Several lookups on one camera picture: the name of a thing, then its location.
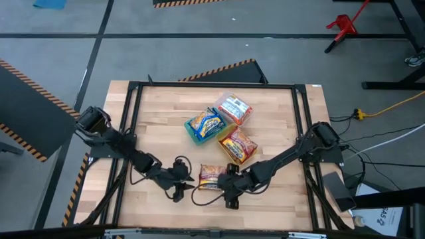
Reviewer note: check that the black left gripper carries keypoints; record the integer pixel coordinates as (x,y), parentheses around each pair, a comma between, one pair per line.
(174,179)

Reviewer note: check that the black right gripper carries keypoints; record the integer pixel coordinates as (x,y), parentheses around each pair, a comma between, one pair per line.
(234,184)

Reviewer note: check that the red Maruchan noodle pack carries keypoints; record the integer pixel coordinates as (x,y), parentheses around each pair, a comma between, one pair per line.
(209,174)
(237,146)

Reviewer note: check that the teal plastic container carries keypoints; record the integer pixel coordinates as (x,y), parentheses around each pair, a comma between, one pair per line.
(192,134)

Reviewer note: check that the yellow plastic container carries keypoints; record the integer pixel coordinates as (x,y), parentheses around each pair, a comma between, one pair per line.
(223,131)

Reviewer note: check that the blue Maruchan noodle pack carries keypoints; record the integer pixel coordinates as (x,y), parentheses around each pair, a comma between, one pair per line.
(209,125)

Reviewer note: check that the orange Maruchan noodle pack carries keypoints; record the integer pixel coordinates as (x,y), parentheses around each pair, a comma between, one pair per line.
(234,108)

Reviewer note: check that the clear plastic container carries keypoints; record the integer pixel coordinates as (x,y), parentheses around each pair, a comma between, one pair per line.
(216,105)

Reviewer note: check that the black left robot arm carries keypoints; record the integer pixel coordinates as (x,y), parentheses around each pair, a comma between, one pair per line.
(126,149)

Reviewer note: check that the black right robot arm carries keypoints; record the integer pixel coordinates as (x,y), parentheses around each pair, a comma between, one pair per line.
(285,154)

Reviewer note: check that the small black hazard-striped mat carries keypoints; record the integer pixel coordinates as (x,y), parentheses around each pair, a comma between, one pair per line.
(239,74)

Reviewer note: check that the black flat tablet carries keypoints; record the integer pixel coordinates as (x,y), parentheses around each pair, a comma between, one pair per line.
(338,191)

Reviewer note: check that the small bottle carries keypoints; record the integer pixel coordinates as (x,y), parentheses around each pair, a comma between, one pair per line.
(359,221)

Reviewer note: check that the white paper sign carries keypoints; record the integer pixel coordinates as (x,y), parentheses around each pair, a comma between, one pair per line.
(375,219)

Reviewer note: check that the large black hazard-striped mat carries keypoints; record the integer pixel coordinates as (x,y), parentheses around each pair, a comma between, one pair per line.
(26,109)

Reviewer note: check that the dark grey floor leg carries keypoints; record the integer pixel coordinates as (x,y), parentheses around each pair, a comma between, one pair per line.
(10,148)

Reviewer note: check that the black hazard-striped panel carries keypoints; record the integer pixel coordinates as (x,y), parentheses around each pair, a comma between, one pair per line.
(172,2)

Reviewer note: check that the red metal stand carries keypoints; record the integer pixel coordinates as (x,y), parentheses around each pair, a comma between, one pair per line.
(343,24)

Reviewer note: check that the blue floor mat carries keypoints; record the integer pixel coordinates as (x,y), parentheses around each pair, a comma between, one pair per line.
(50,3)

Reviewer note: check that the person's shoe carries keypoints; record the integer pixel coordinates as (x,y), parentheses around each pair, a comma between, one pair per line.
(415,60)

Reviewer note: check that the grey metal bracket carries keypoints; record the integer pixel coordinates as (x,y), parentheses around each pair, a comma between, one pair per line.
(123,231)
(307,235)

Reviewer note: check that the black aluminium table frame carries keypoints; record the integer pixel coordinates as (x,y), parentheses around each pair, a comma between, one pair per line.
(216,85)

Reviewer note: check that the black neighbouring table frame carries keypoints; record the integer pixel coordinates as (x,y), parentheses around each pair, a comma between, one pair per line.
(388,199)

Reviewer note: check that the black desk frame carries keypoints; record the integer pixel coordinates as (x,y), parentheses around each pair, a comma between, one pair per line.
(391,85)

